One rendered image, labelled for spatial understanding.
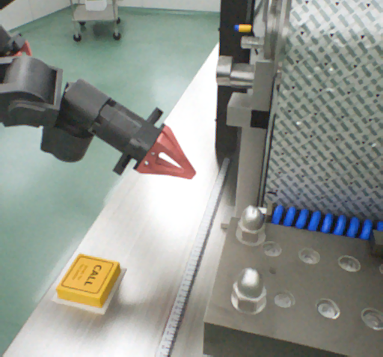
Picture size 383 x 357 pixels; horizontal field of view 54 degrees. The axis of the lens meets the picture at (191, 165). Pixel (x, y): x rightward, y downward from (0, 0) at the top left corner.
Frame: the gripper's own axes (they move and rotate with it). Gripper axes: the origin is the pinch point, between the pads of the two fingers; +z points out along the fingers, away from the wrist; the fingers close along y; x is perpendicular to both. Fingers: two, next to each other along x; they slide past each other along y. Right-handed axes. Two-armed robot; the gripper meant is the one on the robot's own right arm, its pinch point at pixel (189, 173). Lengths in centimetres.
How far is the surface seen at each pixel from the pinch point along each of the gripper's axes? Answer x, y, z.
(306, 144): 14.1, 0.9, 8.9
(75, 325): -19.4, 17.0, -1.7
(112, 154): -139, -151, -25
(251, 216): 6.2, 8.5, 7.7
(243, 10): 14.2, -32.5, -6.2
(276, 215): 5.1, 3.9, 11.8
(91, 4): -187, -428, -170
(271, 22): 22.4, -2.0, -3.0
